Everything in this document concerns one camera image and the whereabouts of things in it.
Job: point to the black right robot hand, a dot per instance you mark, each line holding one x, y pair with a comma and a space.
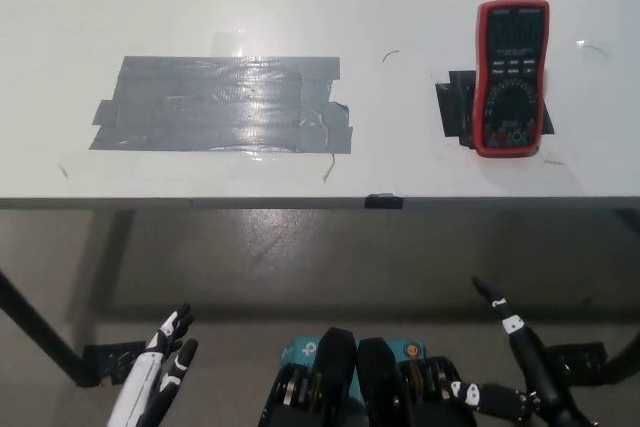
530, 357

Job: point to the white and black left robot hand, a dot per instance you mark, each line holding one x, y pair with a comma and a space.
142, 377

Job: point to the grey duct tape patch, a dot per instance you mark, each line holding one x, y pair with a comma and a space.
210, 107

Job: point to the red multimeter with black stand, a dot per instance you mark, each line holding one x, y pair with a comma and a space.
510, 97

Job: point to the black metal table leg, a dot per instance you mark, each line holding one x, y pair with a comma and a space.
40, 327

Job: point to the black and teal robot body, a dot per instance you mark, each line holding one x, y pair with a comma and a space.
370, 377

